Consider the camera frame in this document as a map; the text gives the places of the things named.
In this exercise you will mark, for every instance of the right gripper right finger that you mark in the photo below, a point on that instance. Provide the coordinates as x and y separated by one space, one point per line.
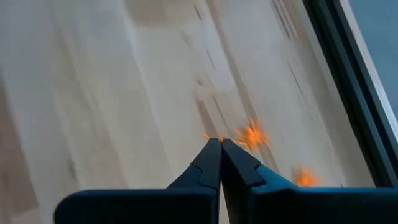
239 174

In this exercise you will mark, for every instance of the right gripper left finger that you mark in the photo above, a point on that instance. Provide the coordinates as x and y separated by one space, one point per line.
205 168

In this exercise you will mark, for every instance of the orange plastic spider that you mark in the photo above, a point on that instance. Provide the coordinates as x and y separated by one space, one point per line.
252 136
206 136
304 179

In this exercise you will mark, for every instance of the black aluminium rig frame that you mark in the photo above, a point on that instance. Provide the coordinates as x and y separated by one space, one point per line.
354 93

